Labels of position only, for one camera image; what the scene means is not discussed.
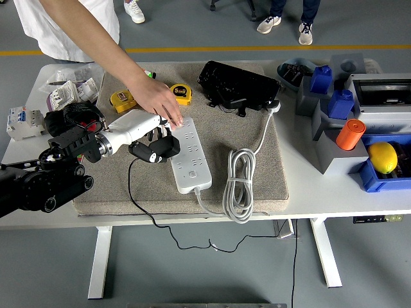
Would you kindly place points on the person's right hand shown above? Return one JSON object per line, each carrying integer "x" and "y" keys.
{"x": 157, "y": 96}

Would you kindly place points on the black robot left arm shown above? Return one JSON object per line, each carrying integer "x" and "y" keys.
{"x": 32, "y": 192}

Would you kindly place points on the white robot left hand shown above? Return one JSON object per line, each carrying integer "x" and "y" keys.
{"x": 131, "y": 125}

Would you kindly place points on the white switch module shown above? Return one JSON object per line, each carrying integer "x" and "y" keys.
{"x": 86, "y": 91}

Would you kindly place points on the person's right forearm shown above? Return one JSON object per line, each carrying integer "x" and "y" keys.
{"x": 96, "y": 41}

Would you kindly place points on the yellow tape measure black face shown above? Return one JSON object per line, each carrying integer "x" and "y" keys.
{"x": 183, "y": 93}

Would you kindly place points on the small red part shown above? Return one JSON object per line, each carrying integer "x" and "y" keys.
{"x": 85, "y": 124}

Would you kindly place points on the grey electrical distribution box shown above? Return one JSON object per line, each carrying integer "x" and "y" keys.
{"x": 379, "y": 112}

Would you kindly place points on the white circuit breaker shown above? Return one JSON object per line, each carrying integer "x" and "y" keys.
{"x": 22, "y": 123}

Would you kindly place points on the black binder clips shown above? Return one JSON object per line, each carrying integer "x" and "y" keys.
{"x": 293, "y": 75}

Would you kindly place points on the person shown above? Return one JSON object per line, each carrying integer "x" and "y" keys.
{"x": 305, "y": 33}
{"x": 102, "y": 19}
{"x": 135, "y": 13}

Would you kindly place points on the orange cylinder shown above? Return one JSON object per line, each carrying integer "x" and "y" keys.
{"x": 350, "y": 134}

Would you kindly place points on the black cloth bag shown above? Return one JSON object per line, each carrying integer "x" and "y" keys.
{"x": 54, "y": 123}

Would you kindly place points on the grey round peg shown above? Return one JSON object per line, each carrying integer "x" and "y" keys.
{"x": 349, "y": 65}

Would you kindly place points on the yellow lemon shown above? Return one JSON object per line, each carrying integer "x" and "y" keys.
{"x": 382, "y": 157}

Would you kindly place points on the blue peg block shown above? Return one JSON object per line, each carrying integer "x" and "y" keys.
{"x": 321, "y": 81}
{"x": 340, "y": 106}

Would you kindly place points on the black part in bin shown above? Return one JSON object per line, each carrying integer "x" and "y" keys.
{"x": 405, "y": 160}

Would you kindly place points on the grey peg holder block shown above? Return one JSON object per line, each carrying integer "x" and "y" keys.
{"x": 335, "y": 72}
{"x": 337, "y": 162}
{"x": 306, "y": 102}
{"x": 321, "y": 125}

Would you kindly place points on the grey-brown mat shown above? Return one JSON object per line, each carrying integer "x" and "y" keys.
{"x": 224, "y": 134}

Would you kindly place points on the clear plastic parts bag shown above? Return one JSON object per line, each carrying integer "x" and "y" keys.
{"x": 61, "y": 75}

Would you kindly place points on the white wall socket panel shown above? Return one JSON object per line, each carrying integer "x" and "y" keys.
{"x": 62, "y": 96}

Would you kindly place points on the white table leg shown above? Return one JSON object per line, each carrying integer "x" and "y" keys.
{"x": 99, "y": 263}
{"x": 324, "y": 253}

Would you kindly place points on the black chair base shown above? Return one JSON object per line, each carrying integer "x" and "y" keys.
{"x": 253, "y": 14}

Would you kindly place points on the silver box under table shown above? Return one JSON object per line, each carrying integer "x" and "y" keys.
{"x": 285, "y": 229}

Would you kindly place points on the black plug adapter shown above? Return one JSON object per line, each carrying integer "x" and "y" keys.
{"x": 167, "y": 147}

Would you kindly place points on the black power adapter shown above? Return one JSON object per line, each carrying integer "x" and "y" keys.
{"x": 232, "y": 103}

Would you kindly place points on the yellow tape measure silver label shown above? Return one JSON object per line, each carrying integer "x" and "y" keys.
{"x": 120, "y": 102}

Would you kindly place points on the large black power strip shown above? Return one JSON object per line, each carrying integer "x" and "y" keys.
{"x": 237, "y": 77}

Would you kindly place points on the black table control panel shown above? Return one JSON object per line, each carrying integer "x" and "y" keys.
{"x": 369, "y": 219}

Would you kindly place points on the beige fabric bundle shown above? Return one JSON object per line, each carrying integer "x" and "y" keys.
{"x": 372, "y": 67}

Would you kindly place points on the blue plastic bin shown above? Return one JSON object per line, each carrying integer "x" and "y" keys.
{"x": 372, "y": 183}

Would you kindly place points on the white power strip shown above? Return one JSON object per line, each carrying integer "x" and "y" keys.
{"x": 199, "y": 183}

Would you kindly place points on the blue-grey bowl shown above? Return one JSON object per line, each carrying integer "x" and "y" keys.
{"x": 285, "y": 80}

